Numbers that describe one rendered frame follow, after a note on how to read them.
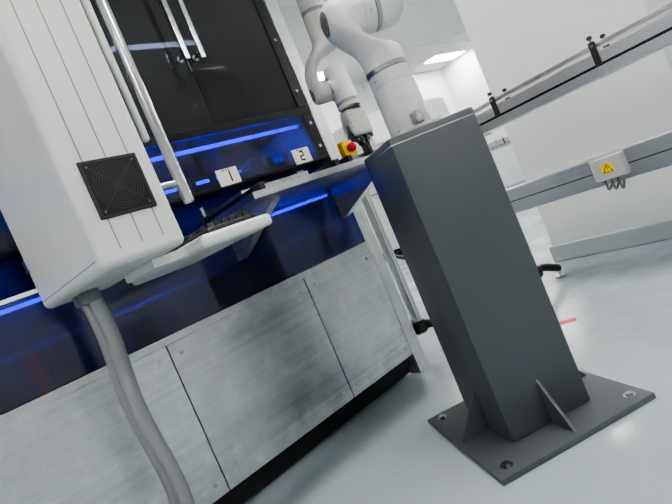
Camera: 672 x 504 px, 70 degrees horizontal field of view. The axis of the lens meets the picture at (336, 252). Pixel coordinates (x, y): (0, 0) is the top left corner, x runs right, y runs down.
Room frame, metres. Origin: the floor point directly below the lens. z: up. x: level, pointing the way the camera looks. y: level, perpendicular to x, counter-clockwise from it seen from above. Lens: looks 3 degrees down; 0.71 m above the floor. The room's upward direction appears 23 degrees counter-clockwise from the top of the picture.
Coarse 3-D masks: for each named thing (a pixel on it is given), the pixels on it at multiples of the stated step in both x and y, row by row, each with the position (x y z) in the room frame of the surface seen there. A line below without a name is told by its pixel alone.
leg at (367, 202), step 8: (368, 192) 2.29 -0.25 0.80; (368, 200) 2.28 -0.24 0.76; (368, 208) 2.28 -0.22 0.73; (368, 216) 2.29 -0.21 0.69; (376, 216) 2.28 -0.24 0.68; (376, 224) 2.27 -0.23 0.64; (376, 232) 2.28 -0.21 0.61; (384, 232) 2.28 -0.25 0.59; (384, 240) 2.27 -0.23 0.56; (384, 248) 2.28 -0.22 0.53; (392, 248) 2.29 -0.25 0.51; (384, 256) 2.30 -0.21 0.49; (392, 256) 2.28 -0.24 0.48; (392, 264) 2.28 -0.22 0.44; (392, 272) 2.29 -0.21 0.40; (400, 272) 2.28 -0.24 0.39; (400, 280) 2.27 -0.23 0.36; (400, 288) 2.28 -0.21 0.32; (408, 288) 2.28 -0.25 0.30; (408, 296) 2.28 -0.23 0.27; (408, 304) 2.28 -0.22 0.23; (408, 312) 2.29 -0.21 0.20; (416, 312) 2.28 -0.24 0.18; (416, 320) 2.28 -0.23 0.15
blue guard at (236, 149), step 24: (288, 120) 1.93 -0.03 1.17; (192, 144) 1.67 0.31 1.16; (216, 144) 1.72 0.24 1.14; (240, 144) 1.78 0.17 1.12; (264, 144) 1.84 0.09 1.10; (288, 144) 1.90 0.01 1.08; (312, 144) 1.97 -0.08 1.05; (192, 168) 1.65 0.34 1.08; (216, 168) 1.70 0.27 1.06; (240, 168) 1.76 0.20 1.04; (264, 168) 1.81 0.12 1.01; (168, 192) 1.58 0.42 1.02; (192, 192) 1.63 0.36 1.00; (0, 216) 1.30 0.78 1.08; (0, 240) 1.29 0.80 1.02
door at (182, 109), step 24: (120, 0) 1.66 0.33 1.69; (144, 0) 1.71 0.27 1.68; (120, 24) 1.64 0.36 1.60; (144, 24) 1.69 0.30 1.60; (168, 24) 1.74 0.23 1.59; (144, 48) 1.67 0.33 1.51; (168, 48) 1.72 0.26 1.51; (144, 72) 1.65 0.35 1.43; (168, 72) 1.70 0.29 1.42; (168, 96) 1.68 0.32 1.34; (192, 96) 1.73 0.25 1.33; (144, 120) 1.61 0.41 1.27; (168, 120) 1.65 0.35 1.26; (192, 120) 1.70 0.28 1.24
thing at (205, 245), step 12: (264, 216) 1.16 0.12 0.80; (228, 228) 1.09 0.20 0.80; (240, 228) 1.11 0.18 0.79; (252, 228) 1.13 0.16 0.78; (204, 240) 1.04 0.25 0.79; (216, 240) 1.06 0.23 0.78; (228, 240) 1.10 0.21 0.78; (180, 252) 1.09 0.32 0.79; (192, 252) 1.08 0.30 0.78; (204, 252) 1.17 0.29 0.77; (144, 264) 1.08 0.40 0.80; (156, 264) 1.05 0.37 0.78; (168, 264) 1.10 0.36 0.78; (180, 264) 1.24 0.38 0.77; (132, 276) 1.14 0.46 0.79; (144, 276) 1.16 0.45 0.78; (156, 276) 1.32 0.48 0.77
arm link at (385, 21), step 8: (376, 0) 1.30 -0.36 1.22; (384, 0) 1.31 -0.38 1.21; (392, 0) 1.32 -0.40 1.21; (400, 0) 1.33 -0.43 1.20; (384, 8) 1.31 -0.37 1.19; (392, 8) 1.32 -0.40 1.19; (400, 8) 1.34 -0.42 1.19; (384, 16) 1.33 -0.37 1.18; (392, 16) 1.34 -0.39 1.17; (400, 16) 1.37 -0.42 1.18; (384, 24) 1.35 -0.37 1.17; (392, 24) 1.37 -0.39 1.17
